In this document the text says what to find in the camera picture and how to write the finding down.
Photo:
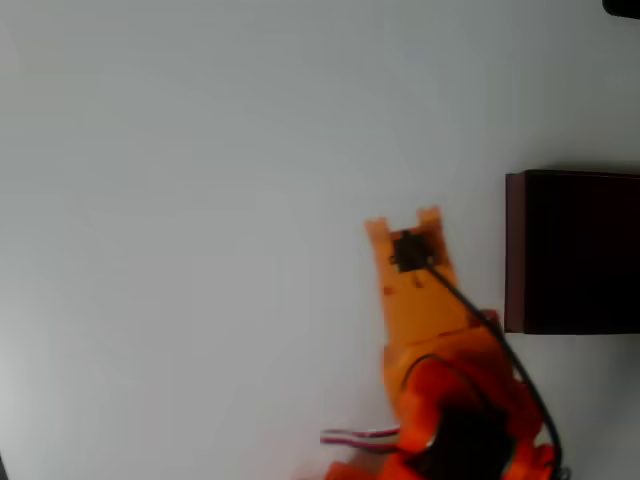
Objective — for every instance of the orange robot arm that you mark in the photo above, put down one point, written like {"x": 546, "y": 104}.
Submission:
{"x": 425, "y": 320}

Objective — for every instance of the dark brown box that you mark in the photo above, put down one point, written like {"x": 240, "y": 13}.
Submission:
{"x": 575, "y": 250}

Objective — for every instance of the black object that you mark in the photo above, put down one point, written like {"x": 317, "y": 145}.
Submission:
{"x": 625, "y": 7}

